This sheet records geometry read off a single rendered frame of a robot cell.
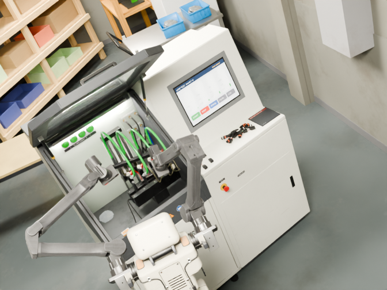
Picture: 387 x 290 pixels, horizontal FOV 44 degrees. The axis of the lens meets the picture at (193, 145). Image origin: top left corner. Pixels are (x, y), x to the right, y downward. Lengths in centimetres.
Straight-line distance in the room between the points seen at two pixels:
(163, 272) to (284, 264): 155
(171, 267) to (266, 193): 135
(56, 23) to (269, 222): 495
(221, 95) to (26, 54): 426
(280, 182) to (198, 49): 108
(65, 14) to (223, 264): 521
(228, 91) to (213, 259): 113
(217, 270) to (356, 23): 194
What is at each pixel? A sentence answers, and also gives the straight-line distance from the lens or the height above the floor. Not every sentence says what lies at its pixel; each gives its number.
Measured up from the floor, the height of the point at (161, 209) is 95.
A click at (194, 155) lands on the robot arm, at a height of 158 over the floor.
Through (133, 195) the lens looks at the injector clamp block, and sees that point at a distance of 301.
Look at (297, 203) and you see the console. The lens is 362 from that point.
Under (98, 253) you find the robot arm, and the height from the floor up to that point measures 130.
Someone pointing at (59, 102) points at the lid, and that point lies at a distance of 209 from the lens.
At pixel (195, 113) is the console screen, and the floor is 121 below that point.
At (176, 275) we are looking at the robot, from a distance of 220.
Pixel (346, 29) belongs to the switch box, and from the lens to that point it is 352.
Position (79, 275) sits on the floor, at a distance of 426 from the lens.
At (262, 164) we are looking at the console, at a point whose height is 75.
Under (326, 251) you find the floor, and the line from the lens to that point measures 359.
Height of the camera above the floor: 274
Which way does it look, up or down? 33 degrees down
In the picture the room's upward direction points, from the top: 22 degrees counter-clockwise
